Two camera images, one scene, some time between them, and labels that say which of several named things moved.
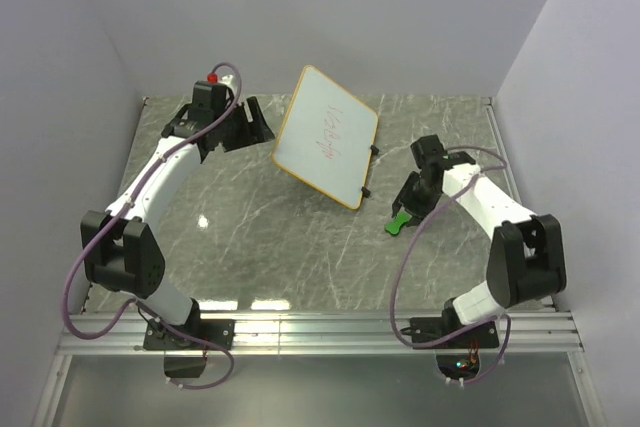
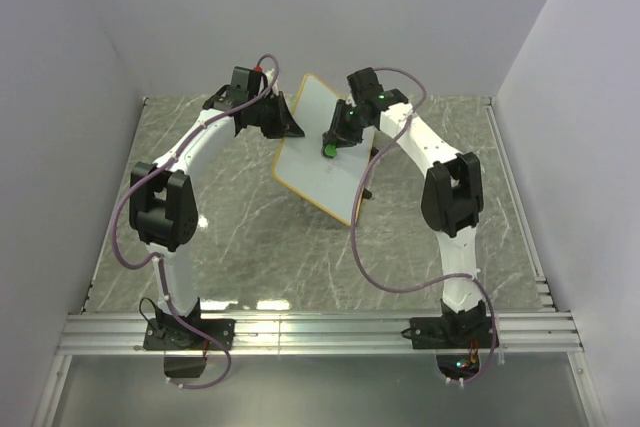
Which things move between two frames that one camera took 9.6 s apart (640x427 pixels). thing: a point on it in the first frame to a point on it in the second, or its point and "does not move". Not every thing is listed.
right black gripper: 405,199 to 335,136
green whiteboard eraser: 393,226 to 330,150
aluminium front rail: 119,333 does not move
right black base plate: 426,329 does not move
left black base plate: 219,331 does not move
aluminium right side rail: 507,163 does not move
